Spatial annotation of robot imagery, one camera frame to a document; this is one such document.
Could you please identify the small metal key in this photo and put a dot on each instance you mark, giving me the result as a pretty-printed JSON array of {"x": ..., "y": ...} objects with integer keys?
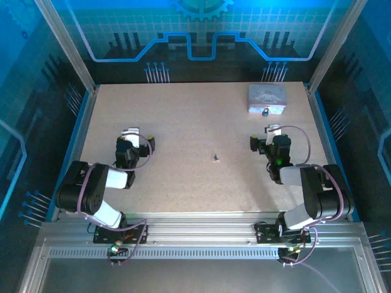
[{"x": 216, "y": 157}]

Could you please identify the cartoon print tin box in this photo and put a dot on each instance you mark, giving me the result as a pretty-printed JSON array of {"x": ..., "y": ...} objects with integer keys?
[{"x": 267, "y": 96}]

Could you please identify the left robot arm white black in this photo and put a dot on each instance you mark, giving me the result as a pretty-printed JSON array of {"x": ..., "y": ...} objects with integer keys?
[{"x": 114, "y": 178}]

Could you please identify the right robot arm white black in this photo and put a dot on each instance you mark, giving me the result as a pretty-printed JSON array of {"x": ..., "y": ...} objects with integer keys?
[{"x": 290, "y": 175}]

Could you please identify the small circuit board with LEDs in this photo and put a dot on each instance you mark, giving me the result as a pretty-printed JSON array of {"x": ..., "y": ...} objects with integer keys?
[
  {"x": 290, "y": 251},
  {"x": 115, "y": 250}
]

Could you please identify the grey metal panel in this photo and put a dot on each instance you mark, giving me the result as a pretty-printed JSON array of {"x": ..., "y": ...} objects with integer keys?
[{"x": 195, "y": 277}]

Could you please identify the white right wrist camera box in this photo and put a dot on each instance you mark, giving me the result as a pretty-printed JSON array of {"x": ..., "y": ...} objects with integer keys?
[{"x": 272, "y": 129}]

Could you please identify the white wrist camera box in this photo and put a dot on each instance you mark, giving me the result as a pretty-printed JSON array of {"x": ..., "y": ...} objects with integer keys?
[
  {"x": 131, "y": 135},
  {"x": 272, "y": 129}
]

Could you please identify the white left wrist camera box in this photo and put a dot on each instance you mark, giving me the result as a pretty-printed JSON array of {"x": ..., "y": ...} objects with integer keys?
[{"x": 131, "y": 135}]

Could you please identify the aluminium side rail blue edge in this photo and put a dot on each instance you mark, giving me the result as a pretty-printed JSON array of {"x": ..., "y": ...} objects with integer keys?
[
  {"x": 74, "y": 155},
  {"x": 320, "y": 116}
]

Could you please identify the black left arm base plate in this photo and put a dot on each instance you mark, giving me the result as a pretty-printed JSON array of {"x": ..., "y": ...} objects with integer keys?
[{"x": 139, "y": 238}]

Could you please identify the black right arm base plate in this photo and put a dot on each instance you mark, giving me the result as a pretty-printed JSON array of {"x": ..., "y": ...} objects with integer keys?
[{"x": 265, "y": 235}]

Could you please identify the aluminium mounting rail beam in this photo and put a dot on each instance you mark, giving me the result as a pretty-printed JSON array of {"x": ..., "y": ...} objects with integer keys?
[{"x": 201, "y": 226}]

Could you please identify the aluminium frame post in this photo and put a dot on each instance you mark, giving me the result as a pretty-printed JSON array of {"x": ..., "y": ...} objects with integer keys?
[
  {"x": 72, "y": 52},
  {"x": 335, "y": 45}
]

